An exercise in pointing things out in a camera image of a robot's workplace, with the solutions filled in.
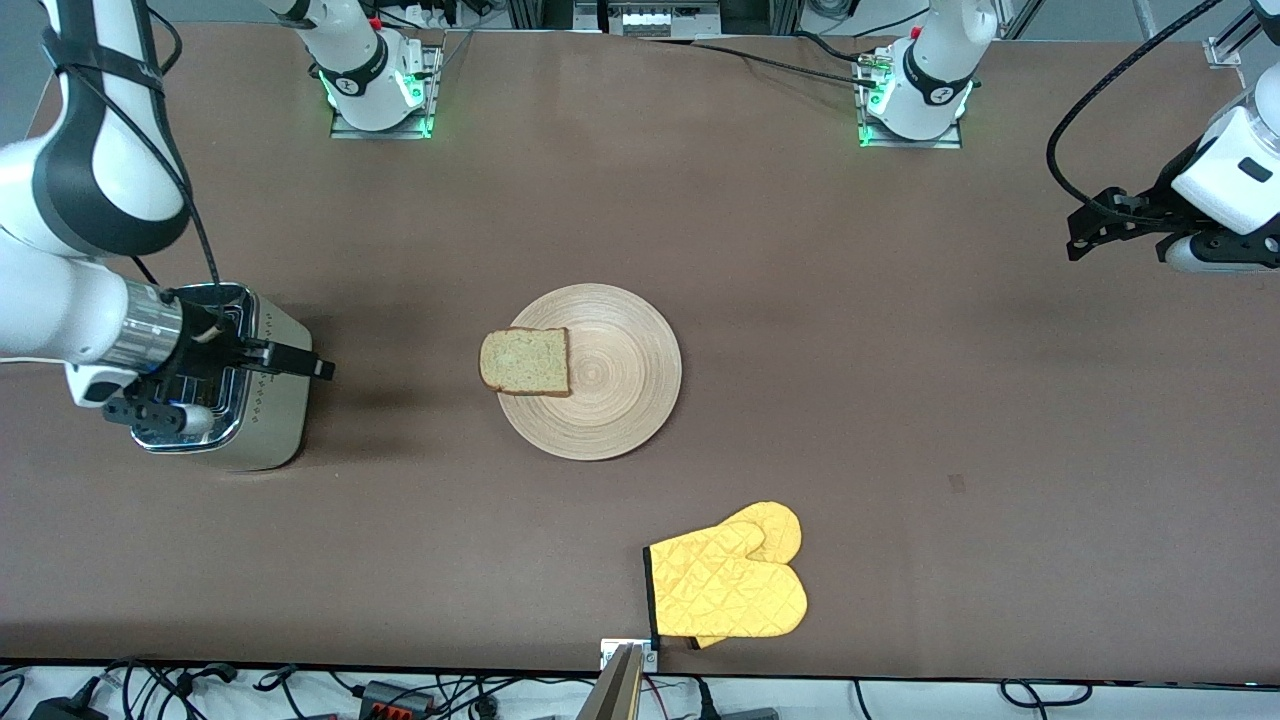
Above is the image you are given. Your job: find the brown bread slice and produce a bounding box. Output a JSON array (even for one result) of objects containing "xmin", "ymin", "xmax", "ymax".
[{"xmin": 479, "ymin": 327, "xmax": 572, "ymax": 398}]

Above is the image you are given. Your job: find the round wooden plate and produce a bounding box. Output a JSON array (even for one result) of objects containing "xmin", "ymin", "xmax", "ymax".
[{"xmin": 497, "ymin": 283, "xmax": 683, "ymax": 462}]

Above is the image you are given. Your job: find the silver two-slot toaster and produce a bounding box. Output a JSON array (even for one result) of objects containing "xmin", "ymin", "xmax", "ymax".
[{"xmin": 130, "ymin": 281, "xmax": 314, "ymax": 473}]

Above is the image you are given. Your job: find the black red connector block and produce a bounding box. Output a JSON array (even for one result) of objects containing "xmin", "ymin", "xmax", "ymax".
[{"xmin": 358, "ymin": 679, "xmax": 438, "ymax": 720}]

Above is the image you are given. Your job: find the black power adapter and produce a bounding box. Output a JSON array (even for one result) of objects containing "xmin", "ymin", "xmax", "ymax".
[{"xmin": 28, "ymin": 695, "xmax": 107, "ymax": 720}]

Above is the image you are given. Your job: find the yellow quilted oven mitt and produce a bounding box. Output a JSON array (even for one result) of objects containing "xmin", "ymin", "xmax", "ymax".
[
  {"xmin": 690, "ymin": 501, "xmax": 803, "ymax": 650},
  {"xmin": 643, "ymin": 518, "xmax": 808, "ymax": 641}
]

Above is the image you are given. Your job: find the white electrical device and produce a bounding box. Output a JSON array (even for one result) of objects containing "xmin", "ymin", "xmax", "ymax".
[{"xmin": 573, "ymin": 0, "xmax": 723, "ymax": 39}]

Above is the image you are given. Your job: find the black plug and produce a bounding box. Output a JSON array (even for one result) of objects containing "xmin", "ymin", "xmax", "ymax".
[{"xmin": 695, "ymin": 680, "xmax": 781, "ymax": 720}]

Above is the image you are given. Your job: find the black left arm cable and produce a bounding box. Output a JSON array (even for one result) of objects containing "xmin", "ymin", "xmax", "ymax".
[{"xmin": 1046, "ymin": 0, "xmax": 1226, "ymax": 216}]

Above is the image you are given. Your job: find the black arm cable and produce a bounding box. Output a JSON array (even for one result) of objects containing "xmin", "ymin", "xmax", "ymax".
[
  {"xmin": 1046, "ymin": 0, "xmax": 1226, "ymax": 216},
  {"xmin": 40, "ymin": 0, "xmax": 223, "ymax": 346}
]

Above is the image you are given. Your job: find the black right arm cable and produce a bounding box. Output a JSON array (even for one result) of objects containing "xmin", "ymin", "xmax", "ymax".
[{"xmin": 40, "ymin": 0, "xmax": 223, "ymax": 346}]

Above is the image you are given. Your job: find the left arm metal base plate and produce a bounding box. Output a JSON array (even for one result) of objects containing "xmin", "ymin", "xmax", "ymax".
[{"xmin": 856, "ymin": 45, "xmax": 965, "ymax": 151}]

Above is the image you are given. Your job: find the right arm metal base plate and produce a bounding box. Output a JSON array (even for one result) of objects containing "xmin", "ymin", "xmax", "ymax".
[{"xmin": 329, "ymin": 40, "xmax": 442, "ymax": 140}]

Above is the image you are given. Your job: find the short black table cable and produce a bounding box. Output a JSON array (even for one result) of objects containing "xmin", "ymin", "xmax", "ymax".
[{"xmin": 793, "ymin": 30, "xmax": 873, "ymax": 65}]

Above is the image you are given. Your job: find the long black table cable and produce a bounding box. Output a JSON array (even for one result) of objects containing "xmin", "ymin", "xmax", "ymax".
[{"xmin": 688, "ymin": 40, "xmax": 883, "ymax": 89}]

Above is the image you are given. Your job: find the metal post mounting bracket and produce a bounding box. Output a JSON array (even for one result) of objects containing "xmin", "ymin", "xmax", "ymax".
[{"xmin": 599, "ymin": 638, "xmax": 660, "ymax": 673}]

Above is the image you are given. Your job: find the aluminium profile post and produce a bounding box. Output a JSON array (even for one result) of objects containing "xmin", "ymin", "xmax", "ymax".
[{"xmin": 576, "ymin": 643, "xmax": 647, "ymax": 720}]

